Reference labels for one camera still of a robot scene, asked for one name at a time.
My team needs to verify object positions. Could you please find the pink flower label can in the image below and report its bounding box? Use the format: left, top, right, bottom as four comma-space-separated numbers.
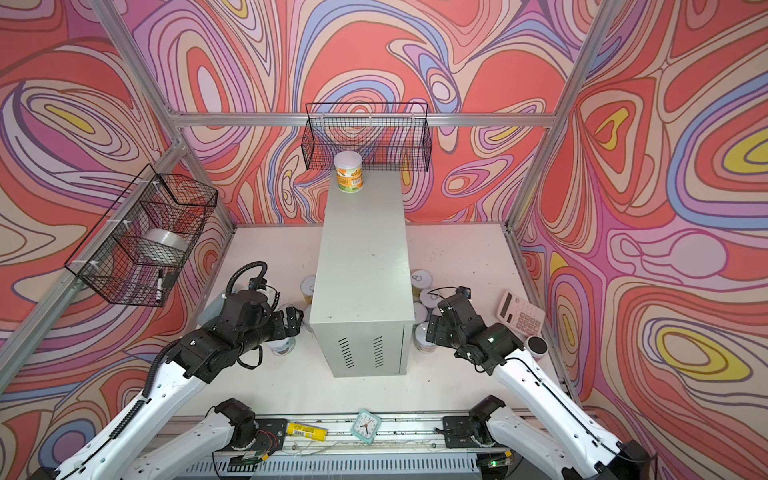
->
413, 322, 437, 353

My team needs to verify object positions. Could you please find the orange label can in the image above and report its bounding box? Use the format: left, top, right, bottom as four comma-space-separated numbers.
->
333, 151, 363, 193

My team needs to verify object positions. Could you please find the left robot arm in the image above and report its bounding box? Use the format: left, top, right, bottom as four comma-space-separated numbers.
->
32, 289, 304, 479

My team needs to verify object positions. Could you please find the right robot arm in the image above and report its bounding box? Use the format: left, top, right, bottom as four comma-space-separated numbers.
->
426, 291, 653, 479

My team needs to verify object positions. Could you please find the pink label can left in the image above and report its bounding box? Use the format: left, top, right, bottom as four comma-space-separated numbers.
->
302, 305, 313, 333

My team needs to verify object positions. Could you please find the teal label can front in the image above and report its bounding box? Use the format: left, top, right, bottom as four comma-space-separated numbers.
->
266, 337, 296, 356

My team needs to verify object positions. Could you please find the yellow label can left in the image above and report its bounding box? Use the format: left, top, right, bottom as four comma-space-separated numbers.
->
300, 275, 316, 304

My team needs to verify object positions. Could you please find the grey stapler box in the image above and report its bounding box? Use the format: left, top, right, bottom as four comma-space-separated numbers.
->
197, 293, 226, 327

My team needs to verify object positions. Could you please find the can right hidden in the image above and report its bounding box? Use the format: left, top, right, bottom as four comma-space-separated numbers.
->
413, 302, 430, 325

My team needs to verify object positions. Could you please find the pink calculator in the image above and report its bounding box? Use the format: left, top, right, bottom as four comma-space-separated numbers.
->
496, 290, 546, 339

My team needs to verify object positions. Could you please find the can right rear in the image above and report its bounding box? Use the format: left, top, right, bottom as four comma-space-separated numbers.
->
410, 269, 433, 300

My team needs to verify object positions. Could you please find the grey metal cabinet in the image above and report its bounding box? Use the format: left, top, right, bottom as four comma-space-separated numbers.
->
309, 171, 415, 378

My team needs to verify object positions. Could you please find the pink round speaker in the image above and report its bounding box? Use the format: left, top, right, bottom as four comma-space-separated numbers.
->
525, 335, 549, 360

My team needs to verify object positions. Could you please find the black marker pen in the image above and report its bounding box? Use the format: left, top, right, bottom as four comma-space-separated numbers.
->
155, 268, 164, 305

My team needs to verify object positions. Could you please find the yellow label tube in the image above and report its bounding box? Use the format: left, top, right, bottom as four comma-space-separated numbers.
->
286, 422, 327, 442

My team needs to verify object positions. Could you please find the teal alarm clock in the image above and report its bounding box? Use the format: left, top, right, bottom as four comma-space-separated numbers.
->
350, 409, 382, 445

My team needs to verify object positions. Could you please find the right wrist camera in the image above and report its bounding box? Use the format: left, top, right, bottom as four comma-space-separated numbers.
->
455, 286, 472, 299

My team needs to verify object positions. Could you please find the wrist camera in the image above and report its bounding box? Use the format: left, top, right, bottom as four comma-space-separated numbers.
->
248, 276, 268, 291
455, 286, 472, 299

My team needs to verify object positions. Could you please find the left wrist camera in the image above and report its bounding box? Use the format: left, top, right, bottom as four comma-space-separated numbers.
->
248, 276, 268, 291

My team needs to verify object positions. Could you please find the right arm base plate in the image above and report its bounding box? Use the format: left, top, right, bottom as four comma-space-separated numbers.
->
442, 413, 526, 450

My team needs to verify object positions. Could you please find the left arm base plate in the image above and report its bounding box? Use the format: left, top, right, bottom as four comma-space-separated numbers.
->
222, 417, 288, 453

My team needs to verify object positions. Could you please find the left black wire basket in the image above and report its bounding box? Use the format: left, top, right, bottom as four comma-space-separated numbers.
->
64, 165, 218, 307

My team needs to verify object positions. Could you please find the black wire basket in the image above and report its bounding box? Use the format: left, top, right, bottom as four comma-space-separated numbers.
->
301, 101, 432, 172
64, 165, 218, 307

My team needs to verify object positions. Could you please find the back black wire basket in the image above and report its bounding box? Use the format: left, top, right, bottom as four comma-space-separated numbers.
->
301, 101, 432, 172

